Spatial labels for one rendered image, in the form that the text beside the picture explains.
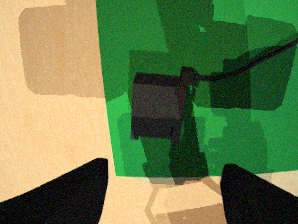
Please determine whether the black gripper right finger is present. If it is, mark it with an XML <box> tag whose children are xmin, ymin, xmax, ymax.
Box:
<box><xmin>221</xmin><ymin>163</ymin><xmax>298</xmax><ymax>224</ymax></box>

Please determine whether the black cable with plug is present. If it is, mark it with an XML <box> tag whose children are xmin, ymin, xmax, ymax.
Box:
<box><xmin>130</xmin><ymin>39</ymin><xmax>298</xmax><ymax>144</ymax></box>

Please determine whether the green circuit board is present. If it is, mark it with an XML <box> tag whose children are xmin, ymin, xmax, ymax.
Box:
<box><xmin>96</xmin><ymin>0</ymin><xmax>298</xmax><ymax>177</ymax></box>

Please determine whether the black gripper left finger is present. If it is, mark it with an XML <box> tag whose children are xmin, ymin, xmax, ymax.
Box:
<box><xmin>0</xmin><ymin>157</ymin><xmax>109</xmax><ymax>224</ymax></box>

